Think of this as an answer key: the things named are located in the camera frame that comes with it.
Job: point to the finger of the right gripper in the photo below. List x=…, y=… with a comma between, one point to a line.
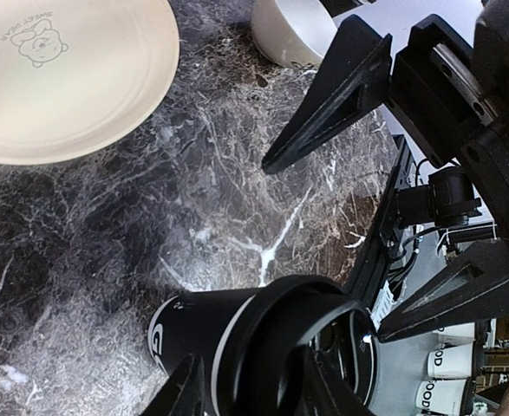
x=473, y=287

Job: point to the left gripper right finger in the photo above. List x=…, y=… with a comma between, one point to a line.
x=323, y=393

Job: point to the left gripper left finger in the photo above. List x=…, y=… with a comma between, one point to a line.
x=184, y=392

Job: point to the white ceramic bowl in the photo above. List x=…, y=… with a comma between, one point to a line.
x=292, y=33

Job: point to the cream round plate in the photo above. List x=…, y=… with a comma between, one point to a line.
x=76, y=76

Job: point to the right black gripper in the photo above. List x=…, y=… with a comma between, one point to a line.
x=452, y=97

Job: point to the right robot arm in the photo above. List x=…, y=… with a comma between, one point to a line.
x=447, y=201

